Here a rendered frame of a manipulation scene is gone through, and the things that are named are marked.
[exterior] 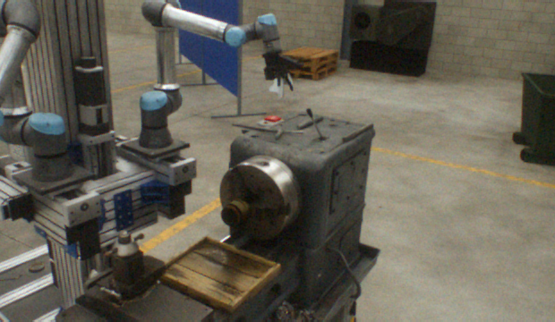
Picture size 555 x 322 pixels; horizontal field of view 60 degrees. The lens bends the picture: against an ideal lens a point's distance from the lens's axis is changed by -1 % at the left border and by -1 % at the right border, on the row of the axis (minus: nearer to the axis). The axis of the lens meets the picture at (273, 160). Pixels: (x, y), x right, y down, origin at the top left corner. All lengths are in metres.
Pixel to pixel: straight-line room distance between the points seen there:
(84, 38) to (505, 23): 10.05
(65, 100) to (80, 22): 0.32
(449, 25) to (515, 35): 1.34
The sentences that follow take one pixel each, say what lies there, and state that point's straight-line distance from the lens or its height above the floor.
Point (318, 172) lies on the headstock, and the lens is 1.86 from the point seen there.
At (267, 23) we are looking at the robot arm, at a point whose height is 1.72.
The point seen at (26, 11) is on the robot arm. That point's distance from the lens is 1.86.
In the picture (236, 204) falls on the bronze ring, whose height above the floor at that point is 1.12.
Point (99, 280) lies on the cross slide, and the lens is 1.71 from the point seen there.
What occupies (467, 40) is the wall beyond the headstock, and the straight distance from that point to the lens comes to 11.53.
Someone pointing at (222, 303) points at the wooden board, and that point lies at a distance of 1.65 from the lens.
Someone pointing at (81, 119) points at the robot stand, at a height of 1.31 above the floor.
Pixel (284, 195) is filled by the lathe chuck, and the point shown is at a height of 1.15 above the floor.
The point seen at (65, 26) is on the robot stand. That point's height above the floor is 1.69.
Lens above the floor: 1.92
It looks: 21 degrees down
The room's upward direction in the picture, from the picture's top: 2 degrees clockwise
